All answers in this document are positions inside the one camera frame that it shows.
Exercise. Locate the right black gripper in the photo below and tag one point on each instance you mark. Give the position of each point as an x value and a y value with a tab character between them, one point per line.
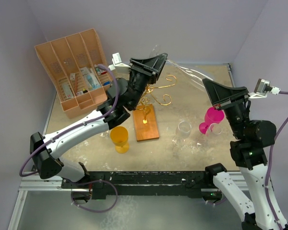
219	94

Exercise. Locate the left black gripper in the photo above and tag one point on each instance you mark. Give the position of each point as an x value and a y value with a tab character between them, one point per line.
153	65

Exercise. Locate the pink plastic wine glass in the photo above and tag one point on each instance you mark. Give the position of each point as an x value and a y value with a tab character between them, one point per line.
212	116

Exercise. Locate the clear champagne flute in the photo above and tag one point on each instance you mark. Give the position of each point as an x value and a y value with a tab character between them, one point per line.
194	76

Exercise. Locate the clear wine glass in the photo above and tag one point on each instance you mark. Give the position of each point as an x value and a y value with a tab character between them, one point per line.
205	142
104	134
183	131

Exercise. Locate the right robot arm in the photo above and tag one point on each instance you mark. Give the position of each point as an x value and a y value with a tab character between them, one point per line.
260	211

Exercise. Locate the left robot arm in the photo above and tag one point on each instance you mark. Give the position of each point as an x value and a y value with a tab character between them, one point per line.
123	96

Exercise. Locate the yellow plastic wine glass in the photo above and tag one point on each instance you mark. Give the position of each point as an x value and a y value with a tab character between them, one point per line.
119	136

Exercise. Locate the blue white tube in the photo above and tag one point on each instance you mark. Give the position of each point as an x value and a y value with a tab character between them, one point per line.
93	81

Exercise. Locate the peach plastic desk organizer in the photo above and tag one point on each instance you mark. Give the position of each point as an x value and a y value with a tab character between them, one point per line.
67	61

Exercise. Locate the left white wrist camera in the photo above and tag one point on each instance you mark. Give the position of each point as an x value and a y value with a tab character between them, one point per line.
118	65

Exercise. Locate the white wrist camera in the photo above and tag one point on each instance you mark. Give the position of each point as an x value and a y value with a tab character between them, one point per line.
262	88
118	65

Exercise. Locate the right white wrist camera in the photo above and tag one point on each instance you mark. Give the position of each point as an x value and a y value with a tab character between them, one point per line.
262	88

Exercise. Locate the gold wire wine glass rack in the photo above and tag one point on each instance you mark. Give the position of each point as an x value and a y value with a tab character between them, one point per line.
144	116

